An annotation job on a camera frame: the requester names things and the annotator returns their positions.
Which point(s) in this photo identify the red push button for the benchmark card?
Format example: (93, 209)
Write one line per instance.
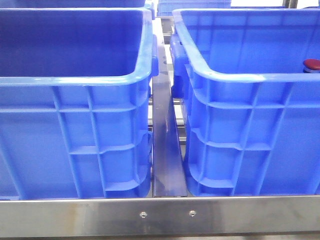
(311, 66)

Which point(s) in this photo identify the metal divider between bins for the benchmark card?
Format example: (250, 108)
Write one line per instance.
(168, 174)

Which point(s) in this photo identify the left blue plastic bin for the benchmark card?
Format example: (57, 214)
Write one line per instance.
(74, 95)

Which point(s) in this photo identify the blue plastic bin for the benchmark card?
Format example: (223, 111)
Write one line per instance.
(74, 95)
(251, 112)

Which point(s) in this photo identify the right blue plastic bin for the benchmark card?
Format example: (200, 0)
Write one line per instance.
(251, 112)

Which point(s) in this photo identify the back right blue bin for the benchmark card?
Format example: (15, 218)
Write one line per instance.
(165, 7)

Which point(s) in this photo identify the back left blue bin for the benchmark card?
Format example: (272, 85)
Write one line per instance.
(147, 4)

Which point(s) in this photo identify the stainless steel front rail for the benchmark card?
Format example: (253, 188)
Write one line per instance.
(164, 216)

